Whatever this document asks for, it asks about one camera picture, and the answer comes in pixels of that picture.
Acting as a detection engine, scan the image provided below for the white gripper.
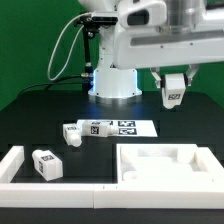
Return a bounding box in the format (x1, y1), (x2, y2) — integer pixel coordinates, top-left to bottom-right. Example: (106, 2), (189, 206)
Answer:
(113, 9), (224, 89)

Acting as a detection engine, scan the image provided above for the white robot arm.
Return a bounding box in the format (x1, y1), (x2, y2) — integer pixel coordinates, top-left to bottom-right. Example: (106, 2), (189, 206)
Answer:
(78, 0), (224, 109)

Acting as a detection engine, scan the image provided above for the white marker sheet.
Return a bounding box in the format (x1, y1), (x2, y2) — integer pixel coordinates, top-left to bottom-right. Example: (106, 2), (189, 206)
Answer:
(77, 119), (157, 137)

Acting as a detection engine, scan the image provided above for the white U-shaped fence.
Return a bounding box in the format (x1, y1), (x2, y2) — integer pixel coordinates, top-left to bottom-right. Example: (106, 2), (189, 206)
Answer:
(0, 146), (224, 209)

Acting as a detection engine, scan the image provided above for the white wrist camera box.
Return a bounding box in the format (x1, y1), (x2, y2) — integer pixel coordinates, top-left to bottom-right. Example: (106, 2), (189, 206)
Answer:
(117, 0), (167, 29)

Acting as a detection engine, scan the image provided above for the black camera on stand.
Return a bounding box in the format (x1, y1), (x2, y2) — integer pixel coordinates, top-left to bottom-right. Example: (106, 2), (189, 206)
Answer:
(73, 11), (122, 78)

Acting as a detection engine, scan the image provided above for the grey looped cable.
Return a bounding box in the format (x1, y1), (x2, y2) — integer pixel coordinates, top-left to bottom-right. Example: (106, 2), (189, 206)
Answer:
(46, 12), (91, 82)

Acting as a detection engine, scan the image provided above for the black cable on table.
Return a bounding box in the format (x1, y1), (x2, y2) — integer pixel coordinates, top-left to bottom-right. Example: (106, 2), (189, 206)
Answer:
(16, 75), (84, 98)

